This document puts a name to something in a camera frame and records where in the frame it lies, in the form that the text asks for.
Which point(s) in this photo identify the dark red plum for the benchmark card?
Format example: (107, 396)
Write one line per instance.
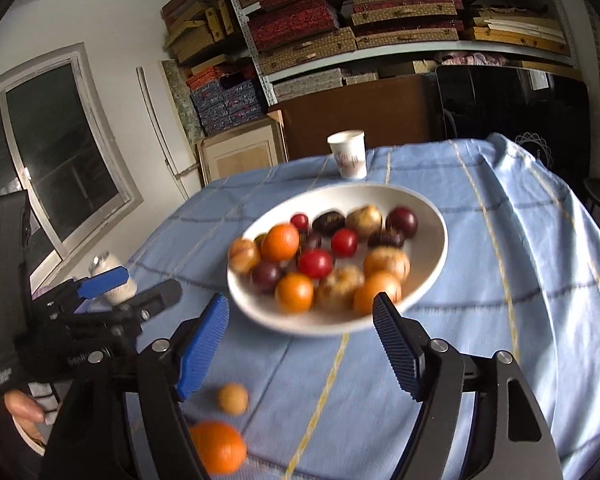
(311, 242)
(402, 221)
(267, 277)

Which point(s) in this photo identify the small orange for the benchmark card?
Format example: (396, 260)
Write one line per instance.
(294, 293)

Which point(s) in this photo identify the shelf of folded fabrics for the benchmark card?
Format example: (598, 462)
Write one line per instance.
(305, 25)

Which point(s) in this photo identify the brown passion fruit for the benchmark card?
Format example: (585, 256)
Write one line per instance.
(260, 238)

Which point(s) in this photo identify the pile of yellow brown boxes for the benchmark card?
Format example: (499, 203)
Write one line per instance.
(195, 45)

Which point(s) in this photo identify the beige framed board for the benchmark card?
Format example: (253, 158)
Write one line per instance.
(240, 157)

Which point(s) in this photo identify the blue striped tablecloth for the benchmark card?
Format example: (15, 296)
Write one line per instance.
(480, 335)

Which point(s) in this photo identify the red cherry tomato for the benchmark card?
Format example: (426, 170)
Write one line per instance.
(344, 242)
(315, 264)
(300, 221)

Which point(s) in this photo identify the small tan passion fruit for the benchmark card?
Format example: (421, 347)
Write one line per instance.
(232, 399)

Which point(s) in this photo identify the white curved strip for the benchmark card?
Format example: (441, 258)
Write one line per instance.
(155, 115)

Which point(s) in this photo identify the white paper cup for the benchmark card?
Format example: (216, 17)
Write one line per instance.
(347, 155)

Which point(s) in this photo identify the person's left hand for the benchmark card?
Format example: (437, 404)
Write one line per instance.
(22, 405)

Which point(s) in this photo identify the pile of blue patterned boxes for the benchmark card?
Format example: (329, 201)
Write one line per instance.
(225, 105)

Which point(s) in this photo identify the green patterned roll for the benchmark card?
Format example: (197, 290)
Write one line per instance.
(180, 95)

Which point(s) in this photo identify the black glossy panel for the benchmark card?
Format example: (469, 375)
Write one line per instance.
(480, 105)

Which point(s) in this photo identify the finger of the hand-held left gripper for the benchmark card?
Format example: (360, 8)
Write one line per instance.
(102, 281)
(155, 296)

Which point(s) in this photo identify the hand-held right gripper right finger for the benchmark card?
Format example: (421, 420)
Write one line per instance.
(397, 345)

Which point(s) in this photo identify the brown wooden board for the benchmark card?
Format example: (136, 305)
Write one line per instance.
(355, 105)

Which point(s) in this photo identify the white framed sliding window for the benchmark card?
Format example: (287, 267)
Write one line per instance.
(65, 160)

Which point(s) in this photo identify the white drink can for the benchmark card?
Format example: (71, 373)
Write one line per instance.
(121, 291)

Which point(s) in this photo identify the pink cloth bundle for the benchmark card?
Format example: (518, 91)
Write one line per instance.
(472, 59)

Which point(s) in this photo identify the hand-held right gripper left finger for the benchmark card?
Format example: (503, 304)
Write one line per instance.
(202, 345)

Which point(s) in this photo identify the dark purple passion fruit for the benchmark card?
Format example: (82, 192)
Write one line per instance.
(386, 238)
(328, 223)

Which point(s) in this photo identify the white plate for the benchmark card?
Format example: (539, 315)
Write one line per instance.
(430, 240)

